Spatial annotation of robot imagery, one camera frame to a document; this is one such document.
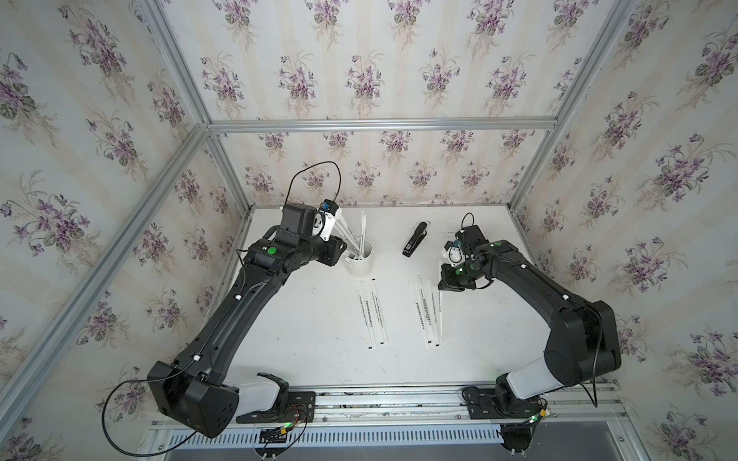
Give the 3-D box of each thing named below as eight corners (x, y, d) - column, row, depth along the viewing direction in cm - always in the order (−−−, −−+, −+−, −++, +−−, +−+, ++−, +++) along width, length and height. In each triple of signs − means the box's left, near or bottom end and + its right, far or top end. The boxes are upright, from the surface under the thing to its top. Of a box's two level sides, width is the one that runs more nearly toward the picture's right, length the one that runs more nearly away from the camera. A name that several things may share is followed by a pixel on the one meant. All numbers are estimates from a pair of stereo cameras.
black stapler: (402, 254, 106) (403, 247, 103) (420, 228, 115) (422, 220, 111) (410, 258, 105) (412, 251, 101) (428, 231, 114) (430, 224, 110)
